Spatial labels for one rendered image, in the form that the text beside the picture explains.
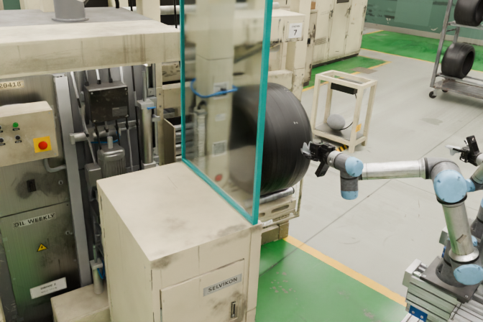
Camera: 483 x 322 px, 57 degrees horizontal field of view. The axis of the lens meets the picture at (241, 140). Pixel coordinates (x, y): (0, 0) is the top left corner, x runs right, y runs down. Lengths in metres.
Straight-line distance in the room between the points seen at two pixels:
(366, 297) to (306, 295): 0.40
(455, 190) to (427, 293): 0.69
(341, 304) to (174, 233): 1.89
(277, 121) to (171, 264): 0.96
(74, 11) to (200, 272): 1.17
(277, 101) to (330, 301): 1.52
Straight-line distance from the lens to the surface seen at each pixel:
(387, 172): 2.06
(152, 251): 1.39
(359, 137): 5.34
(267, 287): 3.18
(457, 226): 2.05
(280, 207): 2.46
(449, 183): 1.93
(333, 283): 3.29
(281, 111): 2.13
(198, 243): 1.42
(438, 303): 2.46
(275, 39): 2.47
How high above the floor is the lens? 2.11
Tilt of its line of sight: 24 degrees down
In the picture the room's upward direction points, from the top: 3 degrees clockwise
